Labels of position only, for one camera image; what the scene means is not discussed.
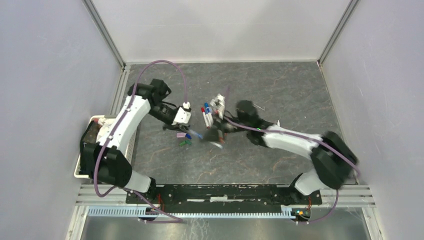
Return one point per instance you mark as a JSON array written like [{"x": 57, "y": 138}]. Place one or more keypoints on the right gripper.
[{"x": 216, "y": 133}]

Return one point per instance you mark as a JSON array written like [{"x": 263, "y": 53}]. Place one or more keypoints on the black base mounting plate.
[{"x": 229, "y": 198}]

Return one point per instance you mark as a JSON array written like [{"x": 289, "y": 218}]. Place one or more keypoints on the black box in basket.
[{"x": 89, "y": 135}]

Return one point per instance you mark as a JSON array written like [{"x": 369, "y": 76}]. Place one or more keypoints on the crumpled white cloth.
[{"x": 104, "y": 124}]

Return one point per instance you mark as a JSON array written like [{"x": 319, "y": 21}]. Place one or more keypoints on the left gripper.
[{"x": 177, "y": 126}]

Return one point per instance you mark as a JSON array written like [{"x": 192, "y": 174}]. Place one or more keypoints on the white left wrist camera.
[{"x": 183, "y": 115}]

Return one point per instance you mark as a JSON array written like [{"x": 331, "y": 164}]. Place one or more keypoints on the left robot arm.
[{"x": 105, "y": 159}]

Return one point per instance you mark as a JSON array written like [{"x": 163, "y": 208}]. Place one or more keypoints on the white plastic basket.
[{"x": 86, "y": 162}]

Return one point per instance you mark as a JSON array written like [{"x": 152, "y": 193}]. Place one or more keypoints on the blue capped marker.
[{"x": 209, "y": 113}]

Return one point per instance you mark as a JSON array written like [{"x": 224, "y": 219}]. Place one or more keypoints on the pink highlighter cap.
[{"x": 180, "y": 135}]

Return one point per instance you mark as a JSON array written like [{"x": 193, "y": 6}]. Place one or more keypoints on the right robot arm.
[{"x": 332, "y": 160}]

